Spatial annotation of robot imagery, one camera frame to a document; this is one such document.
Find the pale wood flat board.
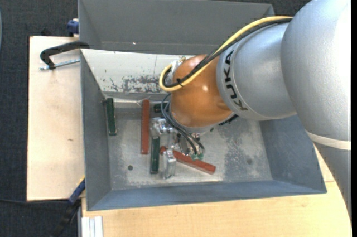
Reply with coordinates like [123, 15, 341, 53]
[26, 36, 86, 202]

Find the red-brown flat block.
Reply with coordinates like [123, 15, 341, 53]
[139, 99, 152, 156]
[159, 146, 217, 176]

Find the grey metal bin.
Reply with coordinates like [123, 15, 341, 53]
[77, 0, 327, 211]

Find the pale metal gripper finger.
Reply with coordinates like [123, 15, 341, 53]
[165, 149, 177, 177]
[159, 157, 169, 180]

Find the dark green flat block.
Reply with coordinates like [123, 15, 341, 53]
[105, 97, 118, 137]
[149, 135, 161, 175]

